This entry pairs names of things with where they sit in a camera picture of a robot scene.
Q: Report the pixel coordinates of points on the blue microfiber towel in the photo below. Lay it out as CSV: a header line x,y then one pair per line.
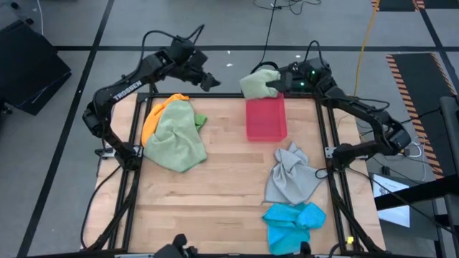
x,y
287,229

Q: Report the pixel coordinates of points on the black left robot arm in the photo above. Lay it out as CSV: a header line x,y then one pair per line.
x,y
143,73

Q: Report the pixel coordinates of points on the black equipment case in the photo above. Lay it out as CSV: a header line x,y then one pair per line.
x,y
28,68

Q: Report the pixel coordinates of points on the grey microfiber towel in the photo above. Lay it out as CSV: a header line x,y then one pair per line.
x,y
290,179

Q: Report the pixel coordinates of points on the bright green microfiber towel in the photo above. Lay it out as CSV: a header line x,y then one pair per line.
x,y
201,122

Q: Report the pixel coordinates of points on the black metal cart frame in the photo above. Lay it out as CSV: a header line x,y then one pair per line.
x,y
450,122

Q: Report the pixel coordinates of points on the orange microfiber towel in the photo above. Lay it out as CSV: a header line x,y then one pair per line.
x,y
150,122

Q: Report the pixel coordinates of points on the black hazard striped mat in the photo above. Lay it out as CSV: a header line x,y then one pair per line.
x,y
394,4
419,82

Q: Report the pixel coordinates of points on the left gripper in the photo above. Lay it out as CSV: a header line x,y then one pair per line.
x,y
186,61

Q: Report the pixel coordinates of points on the red plastic bin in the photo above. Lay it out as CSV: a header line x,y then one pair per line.
x,y
265,122

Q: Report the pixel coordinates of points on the white paper sheet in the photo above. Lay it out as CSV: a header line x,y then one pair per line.
x,y
394,216

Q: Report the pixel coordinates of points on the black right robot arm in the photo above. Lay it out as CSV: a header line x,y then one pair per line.
x,y
376,120

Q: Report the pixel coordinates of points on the pale green microfiber towel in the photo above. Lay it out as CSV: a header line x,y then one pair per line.
x,y
254,86
175,143

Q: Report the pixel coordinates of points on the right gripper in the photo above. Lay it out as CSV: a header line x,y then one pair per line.
x,y
308,79

